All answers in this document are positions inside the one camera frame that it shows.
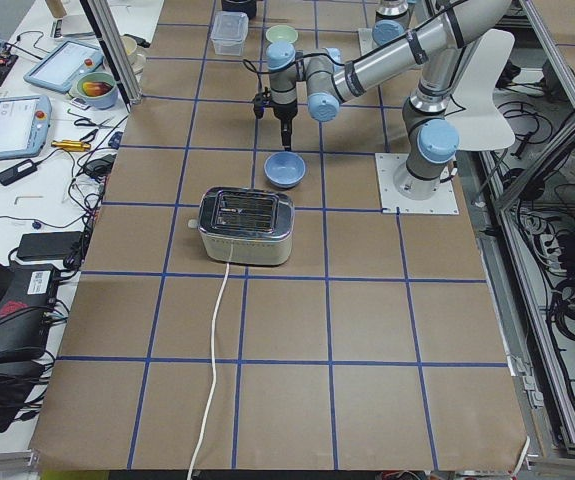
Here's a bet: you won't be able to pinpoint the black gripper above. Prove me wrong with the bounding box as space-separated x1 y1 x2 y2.
270 83 298 151

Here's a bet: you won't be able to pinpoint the green bowl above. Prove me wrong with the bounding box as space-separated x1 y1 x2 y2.
265 24 298 44

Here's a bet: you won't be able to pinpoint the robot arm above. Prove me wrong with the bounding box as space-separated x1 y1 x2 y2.
371 0 411 47
254 0 510 200

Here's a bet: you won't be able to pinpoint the beige bowl with lemon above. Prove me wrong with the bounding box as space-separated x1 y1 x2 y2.
121 35 147 74

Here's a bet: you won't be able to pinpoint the blue bowl with fruit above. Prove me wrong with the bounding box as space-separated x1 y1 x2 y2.
76 72 118 110

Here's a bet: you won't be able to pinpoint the cream silver toaster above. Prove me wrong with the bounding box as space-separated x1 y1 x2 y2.
188 186 295 266

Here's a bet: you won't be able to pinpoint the clear plastic container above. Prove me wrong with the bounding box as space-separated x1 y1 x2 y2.
210 11 248 56

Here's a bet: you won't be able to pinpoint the blue pot with glass lid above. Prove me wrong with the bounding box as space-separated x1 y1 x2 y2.
221 0 257 20

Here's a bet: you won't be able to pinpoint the white chair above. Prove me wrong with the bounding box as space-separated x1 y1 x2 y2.
445 29 515 151

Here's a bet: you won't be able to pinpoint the black scissors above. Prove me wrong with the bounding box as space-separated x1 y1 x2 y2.
73 117 112 143

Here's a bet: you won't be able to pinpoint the far teach pendant tablet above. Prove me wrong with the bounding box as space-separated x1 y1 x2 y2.
23 41 104 93

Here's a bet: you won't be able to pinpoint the teach pendant tablet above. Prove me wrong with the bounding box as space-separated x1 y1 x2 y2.
23 41 104 93
0 95 52 161

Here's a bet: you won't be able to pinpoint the black power adapter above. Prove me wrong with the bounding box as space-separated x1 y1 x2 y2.
0 159 39 186

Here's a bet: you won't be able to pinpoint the near teach pendant tablet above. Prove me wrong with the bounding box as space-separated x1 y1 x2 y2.
0 95 52 161

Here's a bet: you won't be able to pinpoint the black power brick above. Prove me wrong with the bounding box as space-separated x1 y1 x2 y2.
16 231 82 261

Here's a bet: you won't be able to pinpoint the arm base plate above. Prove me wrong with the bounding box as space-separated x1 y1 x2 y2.
375 153 459 215
357 28 379 55

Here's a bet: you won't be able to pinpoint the white toaster cable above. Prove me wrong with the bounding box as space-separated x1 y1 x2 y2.
186 259 232 480

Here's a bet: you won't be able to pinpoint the orange handled tool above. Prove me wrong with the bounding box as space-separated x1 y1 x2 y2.
51 140 91 152

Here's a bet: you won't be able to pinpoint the aluminium frame post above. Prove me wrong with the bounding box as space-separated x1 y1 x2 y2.
80 0 142 107

